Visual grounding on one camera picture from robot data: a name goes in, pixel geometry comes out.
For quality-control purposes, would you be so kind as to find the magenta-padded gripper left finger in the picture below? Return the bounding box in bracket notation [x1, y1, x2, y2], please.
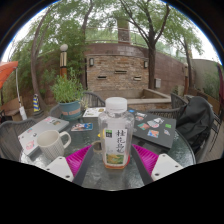
[44, 144, 96, 187]

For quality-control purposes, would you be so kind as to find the blue yellow striped bollard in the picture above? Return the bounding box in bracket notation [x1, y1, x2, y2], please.
[32, 93, 42, 113]

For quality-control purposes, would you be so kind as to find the black jacket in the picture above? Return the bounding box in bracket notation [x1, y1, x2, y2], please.
[176, 96, 215, 148]

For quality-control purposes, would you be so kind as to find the white ribbed mug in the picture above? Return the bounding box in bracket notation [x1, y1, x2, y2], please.
[36, 129, 72, 162]

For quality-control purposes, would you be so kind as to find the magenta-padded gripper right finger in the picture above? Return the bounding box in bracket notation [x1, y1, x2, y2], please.
[130, 143, 184, 185]

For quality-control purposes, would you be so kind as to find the orange canopy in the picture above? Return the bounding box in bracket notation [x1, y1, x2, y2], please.
[0, 60, 19, 89]

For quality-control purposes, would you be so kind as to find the white sticker sheet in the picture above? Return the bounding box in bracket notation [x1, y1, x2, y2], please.
[82, 107, 106, 118]

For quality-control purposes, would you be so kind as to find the clear white-capped drink bottle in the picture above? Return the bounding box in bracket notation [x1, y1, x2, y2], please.
[97, 96, 135, 170]

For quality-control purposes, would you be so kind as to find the colourful photo card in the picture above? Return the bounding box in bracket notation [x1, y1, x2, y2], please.
[70, 122, 94, 132]

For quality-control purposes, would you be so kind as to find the maroon folded patio umbrella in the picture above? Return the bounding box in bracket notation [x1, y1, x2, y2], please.
[218, 64, 224, 111]

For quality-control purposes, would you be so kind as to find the beige tape roll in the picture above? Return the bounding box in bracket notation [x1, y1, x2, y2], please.
[91, 140, 103, 154]

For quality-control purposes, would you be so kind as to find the wooden globe lamp post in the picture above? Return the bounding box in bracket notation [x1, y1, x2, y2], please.
[59, 43, 69, 79]
[185, 64, 191, 98]

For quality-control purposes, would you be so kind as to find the green plant in blue pot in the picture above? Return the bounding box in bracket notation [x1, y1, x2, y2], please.
[50, 68, 86, 121]

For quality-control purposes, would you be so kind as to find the silver laptop with stickers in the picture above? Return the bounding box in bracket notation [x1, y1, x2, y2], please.
[17, 115, 70, 158]

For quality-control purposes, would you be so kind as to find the dark-trunked forked tree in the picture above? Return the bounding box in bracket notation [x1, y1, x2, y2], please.
[119, 0, 171, 90]

